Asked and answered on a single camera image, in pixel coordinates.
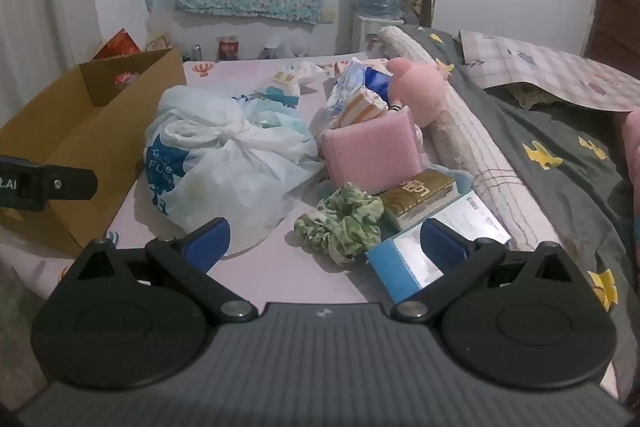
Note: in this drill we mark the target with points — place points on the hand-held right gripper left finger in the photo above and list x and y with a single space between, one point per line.
207 242

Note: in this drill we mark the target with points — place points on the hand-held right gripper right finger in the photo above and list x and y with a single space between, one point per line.
440 239

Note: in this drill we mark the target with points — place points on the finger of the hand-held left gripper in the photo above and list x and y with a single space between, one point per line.
70 183

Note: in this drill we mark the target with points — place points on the gold tissue pack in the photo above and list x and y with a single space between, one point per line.
417 199

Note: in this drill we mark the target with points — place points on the brown cardboard box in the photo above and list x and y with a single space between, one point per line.
75 127

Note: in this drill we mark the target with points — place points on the green white scrunchie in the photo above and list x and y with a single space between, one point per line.
345 222

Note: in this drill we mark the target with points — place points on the pink sponge block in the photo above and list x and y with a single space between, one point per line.
370 152

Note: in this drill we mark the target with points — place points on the blue white carton box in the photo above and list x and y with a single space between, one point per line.
400 257

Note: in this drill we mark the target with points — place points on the white blue plastic bag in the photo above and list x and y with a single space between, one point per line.
215 167

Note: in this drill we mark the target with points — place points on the rolled cream blanket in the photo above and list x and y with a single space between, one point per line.
480 147

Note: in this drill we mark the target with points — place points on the small red white packet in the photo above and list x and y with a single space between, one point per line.
126 79

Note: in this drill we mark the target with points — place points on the grey duvet yellow print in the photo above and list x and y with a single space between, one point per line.
565 192

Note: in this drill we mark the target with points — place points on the red snack bag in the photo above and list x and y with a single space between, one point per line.
117 44

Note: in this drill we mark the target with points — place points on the pink plush toy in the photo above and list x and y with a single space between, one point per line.
415 82

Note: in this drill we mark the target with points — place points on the blue white wipes pack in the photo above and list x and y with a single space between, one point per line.
375 79

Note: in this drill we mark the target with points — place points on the small white blue pack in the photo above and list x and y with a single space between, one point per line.
285 87

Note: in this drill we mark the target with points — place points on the white curtain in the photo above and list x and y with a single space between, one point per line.
35 7

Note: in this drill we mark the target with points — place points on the green bottles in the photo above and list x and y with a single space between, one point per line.
195 53

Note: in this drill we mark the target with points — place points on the red can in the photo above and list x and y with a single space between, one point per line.
227 48

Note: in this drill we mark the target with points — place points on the checked grey blanket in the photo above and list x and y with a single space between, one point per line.
550 67

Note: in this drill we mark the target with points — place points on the crumpled clear plastic bags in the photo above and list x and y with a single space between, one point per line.
282 47

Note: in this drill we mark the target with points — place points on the pink cloth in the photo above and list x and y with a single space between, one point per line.
631 142

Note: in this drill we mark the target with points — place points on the white water dispenser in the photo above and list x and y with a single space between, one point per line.
365 32

